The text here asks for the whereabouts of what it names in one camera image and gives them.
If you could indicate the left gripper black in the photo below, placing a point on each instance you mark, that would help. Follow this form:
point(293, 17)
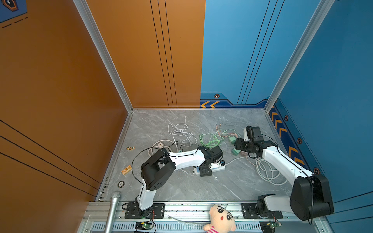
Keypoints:
point(206, 173)

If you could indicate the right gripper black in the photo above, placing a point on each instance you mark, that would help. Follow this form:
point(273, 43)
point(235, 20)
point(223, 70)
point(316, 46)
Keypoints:
point(238, 144)

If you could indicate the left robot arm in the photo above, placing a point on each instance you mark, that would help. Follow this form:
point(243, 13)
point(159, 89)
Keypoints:
point(156, 170)

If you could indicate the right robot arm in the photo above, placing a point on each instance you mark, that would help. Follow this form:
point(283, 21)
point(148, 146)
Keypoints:
point(311, 194)

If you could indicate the white blue power strip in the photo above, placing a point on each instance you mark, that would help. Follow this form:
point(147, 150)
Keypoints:
point(217, 167)

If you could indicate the green charger lower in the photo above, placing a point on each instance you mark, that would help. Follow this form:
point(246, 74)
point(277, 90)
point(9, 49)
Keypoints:
point(235, 151)

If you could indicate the green charger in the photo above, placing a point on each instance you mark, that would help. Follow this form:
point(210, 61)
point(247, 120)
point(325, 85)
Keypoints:
point(235, 151)
point(232, 139)

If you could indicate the green charger upper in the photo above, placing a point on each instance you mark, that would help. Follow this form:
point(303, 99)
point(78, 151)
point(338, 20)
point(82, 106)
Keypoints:
point(232, 139)

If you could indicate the plush doll toy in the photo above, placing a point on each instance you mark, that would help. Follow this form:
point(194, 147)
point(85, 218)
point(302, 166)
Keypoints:
point(221, 221)

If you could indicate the clown figure toy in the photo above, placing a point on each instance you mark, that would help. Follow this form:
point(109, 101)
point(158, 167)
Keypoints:
point(130, 148)

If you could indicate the right circuit board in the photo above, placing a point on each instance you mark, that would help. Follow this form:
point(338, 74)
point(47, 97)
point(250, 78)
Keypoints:
point(268, 227)

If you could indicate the circuit board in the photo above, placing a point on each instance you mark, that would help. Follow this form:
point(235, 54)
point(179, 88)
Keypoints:
point(143, 227)
point(268, 227)

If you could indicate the wooden domino block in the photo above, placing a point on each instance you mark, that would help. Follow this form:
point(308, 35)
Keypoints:
point(126, 170)

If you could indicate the round poker chip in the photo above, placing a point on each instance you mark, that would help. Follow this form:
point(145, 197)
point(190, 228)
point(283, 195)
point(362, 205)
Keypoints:
point(121, 184)

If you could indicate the left circuit board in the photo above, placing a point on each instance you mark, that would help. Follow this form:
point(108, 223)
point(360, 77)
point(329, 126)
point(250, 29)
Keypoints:
point(143, 227)

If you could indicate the metal pole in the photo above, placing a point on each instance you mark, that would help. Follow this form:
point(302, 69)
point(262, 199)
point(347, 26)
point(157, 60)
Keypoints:
point(115, 198)

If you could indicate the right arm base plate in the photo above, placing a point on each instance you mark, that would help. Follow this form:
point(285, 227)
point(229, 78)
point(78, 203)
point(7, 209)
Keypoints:
point(254, 211)

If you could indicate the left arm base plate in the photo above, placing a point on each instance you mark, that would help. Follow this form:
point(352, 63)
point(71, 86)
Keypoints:
point(156, 211)

